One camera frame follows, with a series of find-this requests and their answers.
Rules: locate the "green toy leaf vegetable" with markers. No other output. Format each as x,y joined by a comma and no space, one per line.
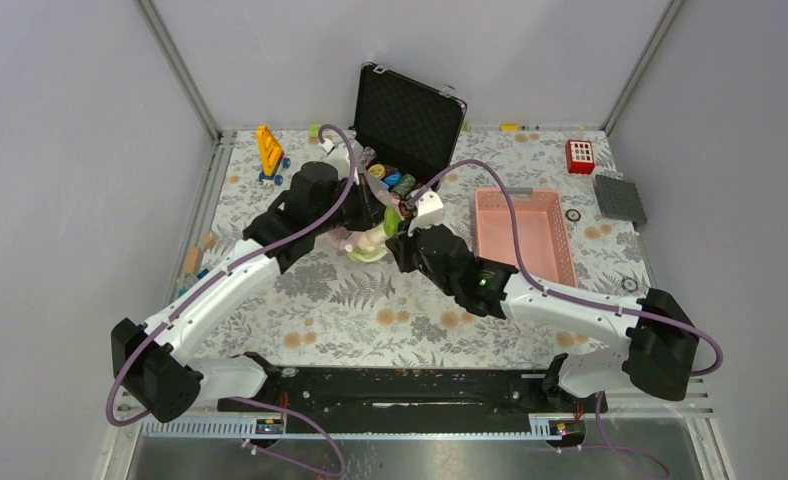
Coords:
391,221

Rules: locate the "grey building baseplate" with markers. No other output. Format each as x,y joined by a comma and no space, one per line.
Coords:
619,199

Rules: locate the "loose poker chip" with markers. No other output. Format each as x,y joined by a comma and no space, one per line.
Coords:
629,284
573,215

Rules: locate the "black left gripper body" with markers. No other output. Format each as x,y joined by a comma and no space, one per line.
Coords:
356,213

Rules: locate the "yellow toy ladder cart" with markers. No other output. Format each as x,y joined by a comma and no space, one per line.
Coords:
272,155

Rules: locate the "pink plastic basket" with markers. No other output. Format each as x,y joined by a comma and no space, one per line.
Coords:
542,231

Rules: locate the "clear pink zip top bag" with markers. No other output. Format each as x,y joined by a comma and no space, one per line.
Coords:
339,234

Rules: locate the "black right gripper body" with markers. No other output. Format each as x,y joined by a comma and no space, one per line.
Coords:
412,258

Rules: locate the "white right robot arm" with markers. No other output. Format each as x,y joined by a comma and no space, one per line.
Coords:
648,342

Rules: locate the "white toy dumpling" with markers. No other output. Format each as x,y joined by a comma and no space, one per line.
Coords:
367,246

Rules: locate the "red toy block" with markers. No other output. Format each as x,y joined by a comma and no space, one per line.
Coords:
580,158

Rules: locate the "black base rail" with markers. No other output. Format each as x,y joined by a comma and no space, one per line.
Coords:
415,401

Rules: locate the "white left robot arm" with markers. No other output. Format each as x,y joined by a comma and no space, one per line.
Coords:
156,362

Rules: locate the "black poker chip case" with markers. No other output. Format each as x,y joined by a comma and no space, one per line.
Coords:
412,126

